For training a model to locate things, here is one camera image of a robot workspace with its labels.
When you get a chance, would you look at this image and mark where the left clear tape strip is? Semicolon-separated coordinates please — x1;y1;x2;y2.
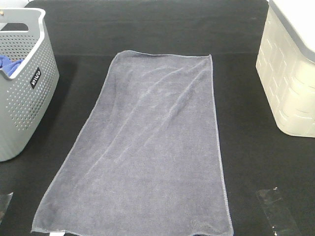
0;192;13;224

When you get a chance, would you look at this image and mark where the grey perforated laundry basket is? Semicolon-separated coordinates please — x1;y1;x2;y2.
0;7;60;161

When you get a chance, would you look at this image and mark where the grey microfibre towel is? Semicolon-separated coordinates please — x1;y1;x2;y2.
31;50;234;236

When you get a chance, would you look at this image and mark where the right clear tape strip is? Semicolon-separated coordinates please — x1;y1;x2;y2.
256;187;302;236

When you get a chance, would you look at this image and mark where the blue towel in basket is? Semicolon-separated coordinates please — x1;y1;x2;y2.
0;55;23;77

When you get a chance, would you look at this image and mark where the black table mat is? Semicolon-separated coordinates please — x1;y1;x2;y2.
0;0;315;236

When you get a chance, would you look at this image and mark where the white plastic storage bin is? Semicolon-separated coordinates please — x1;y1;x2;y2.
256;0;315;138

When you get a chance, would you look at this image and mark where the clear tape strip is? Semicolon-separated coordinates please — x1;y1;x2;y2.
0;192;13;224
256;187;302;236

